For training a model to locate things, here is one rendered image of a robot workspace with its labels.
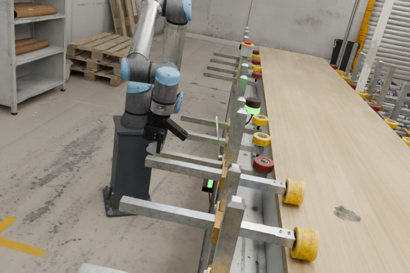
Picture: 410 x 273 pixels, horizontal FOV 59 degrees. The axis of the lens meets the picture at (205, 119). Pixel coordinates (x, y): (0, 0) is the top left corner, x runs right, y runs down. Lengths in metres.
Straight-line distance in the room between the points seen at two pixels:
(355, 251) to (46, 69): 4.09
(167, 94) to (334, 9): 8.21
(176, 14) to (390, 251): 1.39
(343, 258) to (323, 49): 8.50
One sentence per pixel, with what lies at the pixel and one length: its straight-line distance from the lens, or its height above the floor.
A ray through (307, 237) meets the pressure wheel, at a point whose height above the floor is 0.98.
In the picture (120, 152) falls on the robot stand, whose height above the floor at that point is 0.45.
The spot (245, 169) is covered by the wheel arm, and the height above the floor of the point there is 0.86.
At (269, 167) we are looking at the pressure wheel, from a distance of 1.42.
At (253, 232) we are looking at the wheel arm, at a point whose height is 0.95.
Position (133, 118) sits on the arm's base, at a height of 0.67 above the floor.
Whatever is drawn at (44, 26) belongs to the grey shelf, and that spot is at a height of 0.72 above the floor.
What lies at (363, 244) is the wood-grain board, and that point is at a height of 0.90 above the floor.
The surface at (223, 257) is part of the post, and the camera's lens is 0.75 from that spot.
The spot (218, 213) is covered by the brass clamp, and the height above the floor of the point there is 0.97.
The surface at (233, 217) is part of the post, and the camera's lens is 0.69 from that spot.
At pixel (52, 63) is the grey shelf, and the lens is 4.62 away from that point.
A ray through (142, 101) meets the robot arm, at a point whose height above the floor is 0.78.
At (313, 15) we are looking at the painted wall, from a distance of 9.32.
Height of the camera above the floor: 1.54
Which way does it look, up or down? 22 degrees down
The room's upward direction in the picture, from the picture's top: 10 degrees clockwise
